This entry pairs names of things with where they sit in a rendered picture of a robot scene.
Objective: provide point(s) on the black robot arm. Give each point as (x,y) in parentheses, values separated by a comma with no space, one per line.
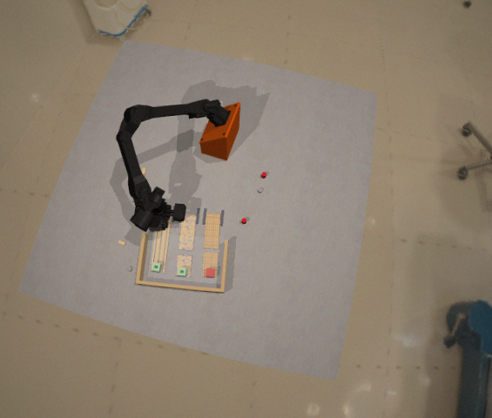
(147,201)

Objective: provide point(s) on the tan strip with blue dots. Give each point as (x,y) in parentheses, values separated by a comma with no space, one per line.
(188,226)

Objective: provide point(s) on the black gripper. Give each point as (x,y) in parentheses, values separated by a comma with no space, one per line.
(178,212)

